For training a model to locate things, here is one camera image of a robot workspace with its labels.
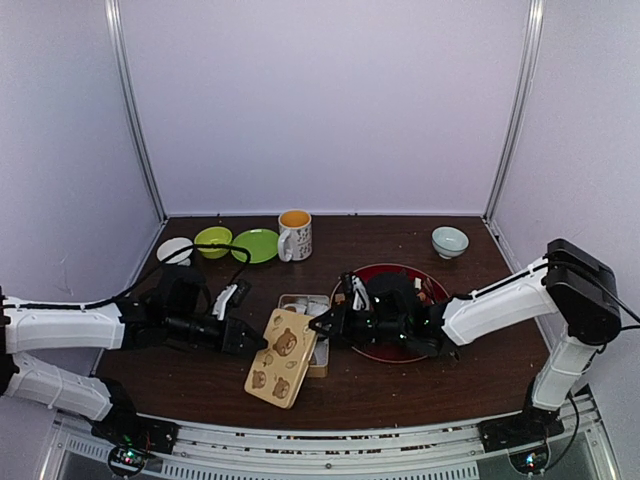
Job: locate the aluminium corner post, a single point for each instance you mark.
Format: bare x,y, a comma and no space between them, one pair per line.
117,37
529,59

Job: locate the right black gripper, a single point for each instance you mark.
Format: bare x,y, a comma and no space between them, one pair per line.
334,315

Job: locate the tan tin box base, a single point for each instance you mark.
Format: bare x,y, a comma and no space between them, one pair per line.
311,305

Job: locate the bear print tin lid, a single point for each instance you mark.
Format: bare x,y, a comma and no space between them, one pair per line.
278,371

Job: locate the green plate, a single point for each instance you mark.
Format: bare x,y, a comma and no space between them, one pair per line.
262,244

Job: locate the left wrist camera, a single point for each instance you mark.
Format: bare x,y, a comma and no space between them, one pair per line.
231,297

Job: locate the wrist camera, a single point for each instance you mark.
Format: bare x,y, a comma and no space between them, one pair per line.
231,297
354,290

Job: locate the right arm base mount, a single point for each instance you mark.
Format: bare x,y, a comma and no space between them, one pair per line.
525,441

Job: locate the right aluminium corner post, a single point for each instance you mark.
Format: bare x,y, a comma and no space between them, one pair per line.
529,59

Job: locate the white mug orange inside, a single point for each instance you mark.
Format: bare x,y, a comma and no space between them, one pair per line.
295,236

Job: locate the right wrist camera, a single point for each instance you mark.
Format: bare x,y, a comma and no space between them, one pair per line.
354,290

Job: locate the pale blue bowl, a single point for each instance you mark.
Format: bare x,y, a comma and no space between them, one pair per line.
449,242

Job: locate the left aluminium corner post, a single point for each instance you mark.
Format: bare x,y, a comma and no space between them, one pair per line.
117,37

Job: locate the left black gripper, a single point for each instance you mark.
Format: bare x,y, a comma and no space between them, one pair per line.
229,340

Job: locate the front aluminium rail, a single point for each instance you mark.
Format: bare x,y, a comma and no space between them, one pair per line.
452,450

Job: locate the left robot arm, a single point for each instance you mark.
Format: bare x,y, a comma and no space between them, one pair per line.
27,327

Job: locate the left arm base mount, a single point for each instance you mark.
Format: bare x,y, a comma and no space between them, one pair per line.
135,443

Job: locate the green bowl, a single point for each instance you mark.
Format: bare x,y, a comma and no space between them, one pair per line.
212,242

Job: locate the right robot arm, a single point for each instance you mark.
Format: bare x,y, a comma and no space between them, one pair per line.
566,281

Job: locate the white dark bowl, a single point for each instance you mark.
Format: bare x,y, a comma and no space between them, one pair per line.
175,251

